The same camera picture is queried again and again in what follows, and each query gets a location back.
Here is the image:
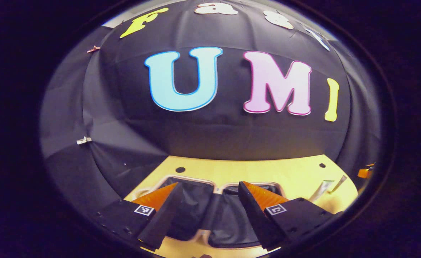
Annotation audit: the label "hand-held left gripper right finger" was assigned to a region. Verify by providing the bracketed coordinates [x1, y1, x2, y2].
[237, 181, 340, 252]

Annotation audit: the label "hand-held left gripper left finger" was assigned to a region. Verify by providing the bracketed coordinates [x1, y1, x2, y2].
[95, 182, 185, 252]

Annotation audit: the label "slim silver green tube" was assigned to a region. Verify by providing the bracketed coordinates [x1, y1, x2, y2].
[329, 175, 348, 194]

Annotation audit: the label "pink scalloped suitcase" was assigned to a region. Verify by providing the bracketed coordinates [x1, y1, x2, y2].
[134, 175, 290, 250]

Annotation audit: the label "white green cosmetic tube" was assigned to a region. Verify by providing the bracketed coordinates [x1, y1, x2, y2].
[309, 180, 334, 203]

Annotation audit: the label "black backdrop cloth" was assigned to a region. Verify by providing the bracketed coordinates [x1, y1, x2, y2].
[40, 0, 383, 215]

